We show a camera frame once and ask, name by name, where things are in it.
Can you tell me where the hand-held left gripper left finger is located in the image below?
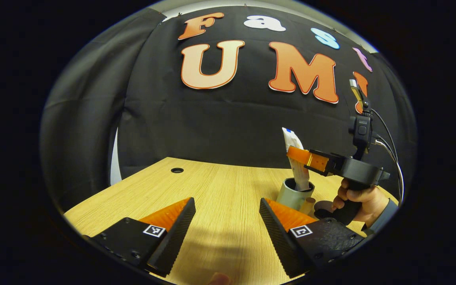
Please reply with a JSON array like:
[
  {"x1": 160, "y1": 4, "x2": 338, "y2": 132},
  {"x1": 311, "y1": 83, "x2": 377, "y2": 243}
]
[{"x1": 84, "y1": 197, "x2": 196, "y2": 277}]

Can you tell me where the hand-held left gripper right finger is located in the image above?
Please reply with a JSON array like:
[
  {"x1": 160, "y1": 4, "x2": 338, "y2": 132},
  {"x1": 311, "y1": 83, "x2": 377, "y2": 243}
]
[{"x1": 259, "y1": 198, "x2": 367, "y2": 279}]

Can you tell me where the white toothpaste tube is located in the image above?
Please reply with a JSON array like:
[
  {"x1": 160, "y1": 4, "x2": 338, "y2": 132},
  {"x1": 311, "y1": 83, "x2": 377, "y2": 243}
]
[{"x1": 282, "y1": 127, "x2": 312, "y2": 192}]

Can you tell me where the pale blue cup wooden handle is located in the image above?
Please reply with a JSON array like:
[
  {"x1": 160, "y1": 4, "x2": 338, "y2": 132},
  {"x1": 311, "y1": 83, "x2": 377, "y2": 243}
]
[{"x1": 276, "y1": 178, "x2": 316, "y2": 215}]

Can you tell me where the dark round coaster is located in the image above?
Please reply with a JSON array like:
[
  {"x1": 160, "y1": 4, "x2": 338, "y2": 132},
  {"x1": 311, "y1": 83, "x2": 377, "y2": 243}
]
[{"x1": 314, "y1": 200, "x2": 335, "y2": 219}]

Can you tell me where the wooden desktop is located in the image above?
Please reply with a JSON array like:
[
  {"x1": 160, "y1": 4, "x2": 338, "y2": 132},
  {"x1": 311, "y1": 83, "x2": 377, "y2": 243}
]
[{"x1": 64, "y1": 157, "x2": 399, "y2": 285}]

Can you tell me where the black backdrop cloth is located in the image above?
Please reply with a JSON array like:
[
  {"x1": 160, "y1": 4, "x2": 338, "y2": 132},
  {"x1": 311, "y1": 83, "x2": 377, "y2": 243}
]
[{"x1": 40, "y1": 5, "x2": 418, "y2": 212}]

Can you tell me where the grey cable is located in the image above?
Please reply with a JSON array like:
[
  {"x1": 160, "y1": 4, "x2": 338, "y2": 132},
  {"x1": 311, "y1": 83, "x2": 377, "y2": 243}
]
[{"x1": 374, "y1": 137, "x2": 405, "y2": 202}]

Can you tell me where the black cable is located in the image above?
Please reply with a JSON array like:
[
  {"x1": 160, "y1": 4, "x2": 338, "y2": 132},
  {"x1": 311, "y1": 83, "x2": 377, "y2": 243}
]
[{"x1": 370, "y1": 109, "x2": 401, "y2": 165}]

